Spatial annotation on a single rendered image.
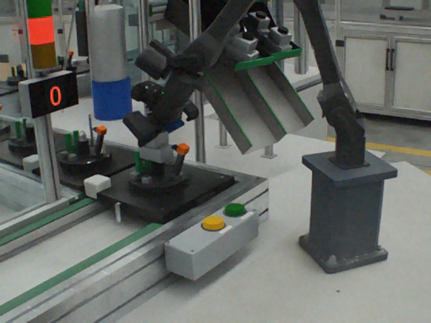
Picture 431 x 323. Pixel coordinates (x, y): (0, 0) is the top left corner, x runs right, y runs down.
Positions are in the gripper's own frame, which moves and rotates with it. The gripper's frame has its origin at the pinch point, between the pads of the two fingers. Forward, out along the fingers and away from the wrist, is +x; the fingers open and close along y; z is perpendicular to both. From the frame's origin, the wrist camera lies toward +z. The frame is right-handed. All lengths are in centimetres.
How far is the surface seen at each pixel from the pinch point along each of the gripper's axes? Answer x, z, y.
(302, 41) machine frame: 35, 38, -164
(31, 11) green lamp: -16.8, 25.8, 21.3
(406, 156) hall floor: 107, -38, -308
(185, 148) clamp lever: -4.2, -8.6, 0.4
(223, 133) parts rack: 26, 5, -52
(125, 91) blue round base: 53, 50, -60
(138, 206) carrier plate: 5.7, -11.5, 11.7
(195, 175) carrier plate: 6.1, -10.9, -7.5
